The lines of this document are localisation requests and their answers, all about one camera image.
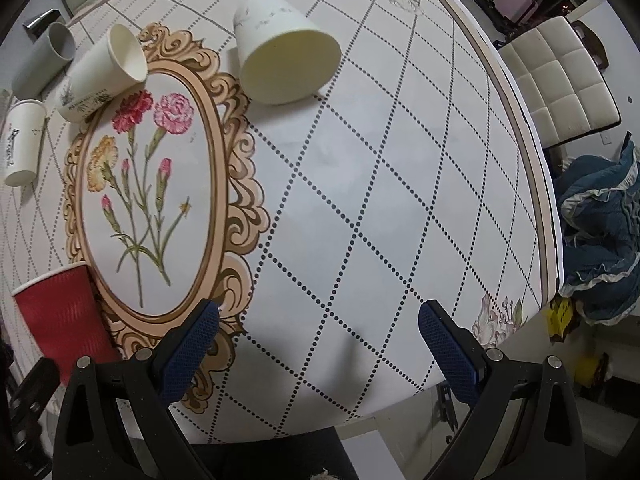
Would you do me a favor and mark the red paper cup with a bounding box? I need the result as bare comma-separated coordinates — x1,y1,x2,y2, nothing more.
12,261,120,386

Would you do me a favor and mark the white quilted chair right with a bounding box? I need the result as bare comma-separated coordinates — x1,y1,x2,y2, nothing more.
498,16,622,148

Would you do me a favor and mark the plain white paper cup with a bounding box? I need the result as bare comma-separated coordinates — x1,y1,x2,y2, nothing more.
233,0,342,105

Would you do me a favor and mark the floral diamond-pattern tablecloth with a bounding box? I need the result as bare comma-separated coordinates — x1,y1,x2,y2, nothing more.
1,0,561,443

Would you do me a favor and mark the yellow black tool on floor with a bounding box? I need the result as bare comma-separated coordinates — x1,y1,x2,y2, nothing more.
544,296,576,342

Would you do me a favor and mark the white cup with black calligraphy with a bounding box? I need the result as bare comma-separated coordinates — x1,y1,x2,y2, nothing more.
2,100,47,188

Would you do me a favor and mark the grey paper cup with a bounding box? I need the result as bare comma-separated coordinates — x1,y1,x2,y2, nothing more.
12,22,76,100

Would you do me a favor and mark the blue ruffled cloth pile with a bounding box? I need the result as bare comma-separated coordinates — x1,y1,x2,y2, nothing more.
553,136,639,326

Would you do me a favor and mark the white cup with bamboo print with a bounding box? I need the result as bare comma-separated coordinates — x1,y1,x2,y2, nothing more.
55,24,148,124

